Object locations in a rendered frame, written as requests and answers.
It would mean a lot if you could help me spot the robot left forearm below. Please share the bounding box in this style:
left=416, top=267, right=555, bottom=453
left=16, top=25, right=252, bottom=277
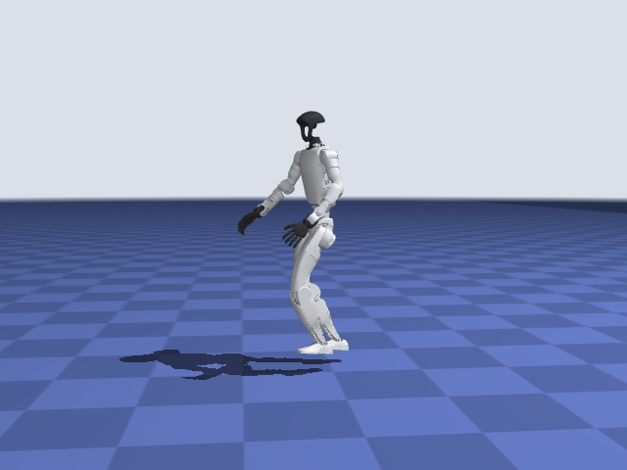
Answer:
left=307, top=184, right=341, bottom=224

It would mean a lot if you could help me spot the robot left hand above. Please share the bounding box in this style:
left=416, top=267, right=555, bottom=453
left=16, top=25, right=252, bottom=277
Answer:
left=282, top=213, right=318, bottom=249

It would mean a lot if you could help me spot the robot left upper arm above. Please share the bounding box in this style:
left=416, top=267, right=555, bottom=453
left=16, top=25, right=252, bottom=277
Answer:
left=320, top=149, right=344, bottom=198

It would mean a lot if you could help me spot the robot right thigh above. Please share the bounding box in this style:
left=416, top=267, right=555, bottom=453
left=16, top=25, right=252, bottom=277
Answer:
left=294, top=230, right=320, bottom=301

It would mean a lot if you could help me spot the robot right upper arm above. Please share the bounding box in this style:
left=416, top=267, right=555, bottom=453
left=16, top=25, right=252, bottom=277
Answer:
left=279, top=150, right=302, bottom=195

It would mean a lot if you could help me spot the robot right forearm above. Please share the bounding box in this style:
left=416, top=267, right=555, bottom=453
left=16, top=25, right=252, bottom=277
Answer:
left=259, top=183, right=284, bottom=216

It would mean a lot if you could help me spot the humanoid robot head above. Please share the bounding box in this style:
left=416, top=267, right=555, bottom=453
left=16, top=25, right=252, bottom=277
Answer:
left=297, top=111, right=325, bottom=150

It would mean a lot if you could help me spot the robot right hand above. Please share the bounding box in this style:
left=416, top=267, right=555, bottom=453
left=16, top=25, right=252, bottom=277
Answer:
left=238, top=205, right=265, bottom=235

